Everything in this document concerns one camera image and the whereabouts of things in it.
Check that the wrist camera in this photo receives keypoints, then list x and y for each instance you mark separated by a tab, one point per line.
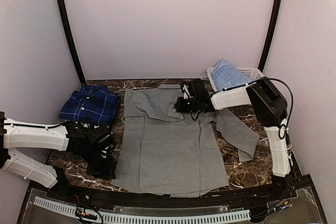
194	89
101	139

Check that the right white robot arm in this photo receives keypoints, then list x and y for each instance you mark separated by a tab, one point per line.
270	107

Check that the light blue shirt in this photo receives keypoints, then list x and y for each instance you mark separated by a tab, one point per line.
225	75

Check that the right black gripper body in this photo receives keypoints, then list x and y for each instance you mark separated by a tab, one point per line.
192	106

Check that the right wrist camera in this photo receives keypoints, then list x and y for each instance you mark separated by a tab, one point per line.
194	89

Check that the white slotted cable duct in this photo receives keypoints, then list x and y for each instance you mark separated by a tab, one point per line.
110	217

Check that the black frame post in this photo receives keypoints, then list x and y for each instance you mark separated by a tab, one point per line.
70	41
269	35

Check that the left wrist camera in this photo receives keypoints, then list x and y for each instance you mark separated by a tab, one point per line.
101	139

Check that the white plastic basket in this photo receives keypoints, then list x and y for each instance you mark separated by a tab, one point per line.
252	73

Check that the right black frame post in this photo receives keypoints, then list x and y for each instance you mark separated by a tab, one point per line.
269	35

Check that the grey long sleeve shirt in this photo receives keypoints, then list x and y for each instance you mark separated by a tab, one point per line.
167	153

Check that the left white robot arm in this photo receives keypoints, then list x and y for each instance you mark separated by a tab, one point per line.
64	137

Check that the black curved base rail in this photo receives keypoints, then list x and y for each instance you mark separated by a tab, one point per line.
260	200

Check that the blue plaid folded shirt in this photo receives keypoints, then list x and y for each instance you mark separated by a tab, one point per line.
94	105

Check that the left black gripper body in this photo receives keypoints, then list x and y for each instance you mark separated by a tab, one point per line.
97	167

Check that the left black frame post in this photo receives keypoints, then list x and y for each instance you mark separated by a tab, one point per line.
70	41

